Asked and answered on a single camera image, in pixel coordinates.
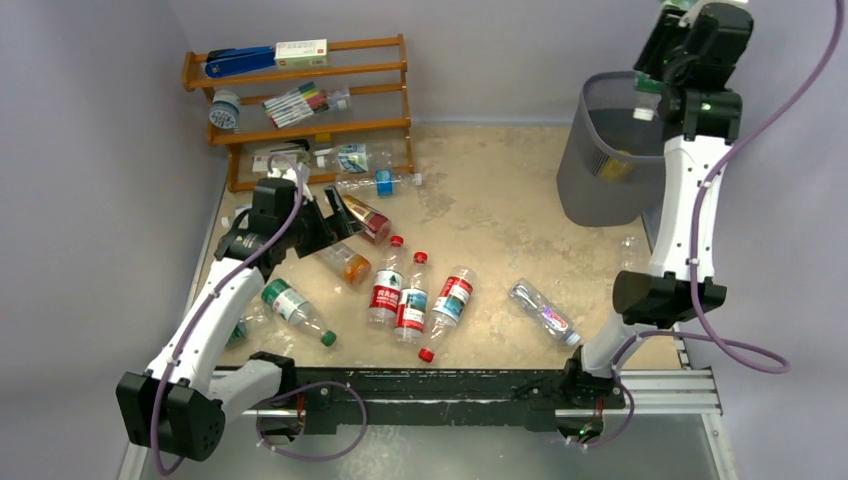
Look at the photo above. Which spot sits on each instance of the red cap scenic bottle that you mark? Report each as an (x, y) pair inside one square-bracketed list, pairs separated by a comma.
[(411, 317)]

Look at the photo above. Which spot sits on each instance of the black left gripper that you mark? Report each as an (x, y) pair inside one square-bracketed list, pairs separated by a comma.
[(346, 224)]

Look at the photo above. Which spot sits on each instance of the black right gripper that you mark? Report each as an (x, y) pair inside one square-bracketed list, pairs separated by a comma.
[(654, 49)]

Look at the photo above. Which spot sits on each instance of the red cap water bottle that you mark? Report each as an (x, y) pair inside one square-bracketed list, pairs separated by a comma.
[(388, 282)]

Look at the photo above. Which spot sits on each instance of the dark green label bottle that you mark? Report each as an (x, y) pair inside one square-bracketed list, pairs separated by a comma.
[(252, 323)]

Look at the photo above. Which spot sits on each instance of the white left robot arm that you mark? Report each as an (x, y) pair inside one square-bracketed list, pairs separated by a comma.
[(175, 405)]

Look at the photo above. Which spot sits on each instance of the grey mesh waste bin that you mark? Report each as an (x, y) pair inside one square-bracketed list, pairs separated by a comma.
[(604, 124)]

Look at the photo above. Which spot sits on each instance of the orange juice bottle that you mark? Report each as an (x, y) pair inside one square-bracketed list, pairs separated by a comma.
[(349, 265)]

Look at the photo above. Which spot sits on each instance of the green label tea bottle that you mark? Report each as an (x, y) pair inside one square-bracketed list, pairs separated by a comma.
[(648, 95)]

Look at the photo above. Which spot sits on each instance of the clear purple label bottle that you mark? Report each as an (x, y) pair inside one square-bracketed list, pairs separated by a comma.
[(538, 307)]

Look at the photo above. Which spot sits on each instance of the red scenic label bottle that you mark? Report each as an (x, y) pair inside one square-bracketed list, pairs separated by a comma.
[(447, 311)]

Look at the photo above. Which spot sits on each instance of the blue stapler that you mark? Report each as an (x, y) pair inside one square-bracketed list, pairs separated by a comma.
[(229, 62)]

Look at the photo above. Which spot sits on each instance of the wooden shelf rack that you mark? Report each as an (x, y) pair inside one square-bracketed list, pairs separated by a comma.
[(366, 88)]

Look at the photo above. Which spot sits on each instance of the white red box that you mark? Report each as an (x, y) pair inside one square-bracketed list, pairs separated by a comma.
[(303, 54)]

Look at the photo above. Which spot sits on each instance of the yellow lemon drink bottle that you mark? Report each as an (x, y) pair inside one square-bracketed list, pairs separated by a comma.
[(613, 170)]

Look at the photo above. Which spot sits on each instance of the blue white label bottle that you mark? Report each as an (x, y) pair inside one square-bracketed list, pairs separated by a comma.
[(356, 158)]

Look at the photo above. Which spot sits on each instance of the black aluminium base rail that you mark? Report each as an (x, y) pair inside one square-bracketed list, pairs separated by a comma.
[(535, 400)]

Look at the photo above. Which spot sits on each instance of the green label water bottle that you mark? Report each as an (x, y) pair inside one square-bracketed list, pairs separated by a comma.
[(297, 312)]

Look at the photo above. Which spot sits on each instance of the clear crushed bottle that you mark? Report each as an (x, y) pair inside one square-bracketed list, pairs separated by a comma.
[(632, 254)]

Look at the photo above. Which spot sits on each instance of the green white carton box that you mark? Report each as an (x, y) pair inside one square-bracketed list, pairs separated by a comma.
[(276, 164)]

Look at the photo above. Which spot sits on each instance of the clear bottle blue label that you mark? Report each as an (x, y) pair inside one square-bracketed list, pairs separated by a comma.
[(380, 183)]

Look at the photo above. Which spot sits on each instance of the red label tea bottle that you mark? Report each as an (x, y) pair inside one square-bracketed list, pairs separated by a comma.
[(376, 226)]

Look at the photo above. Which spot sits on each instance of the pack of coloured markers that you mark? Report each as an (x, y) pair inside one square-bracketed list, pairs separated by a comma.
[(295, 105)]

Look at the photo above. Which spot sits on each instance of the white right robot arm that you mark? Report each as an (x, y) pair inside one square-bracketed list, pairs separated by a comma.
[(698, 131)]

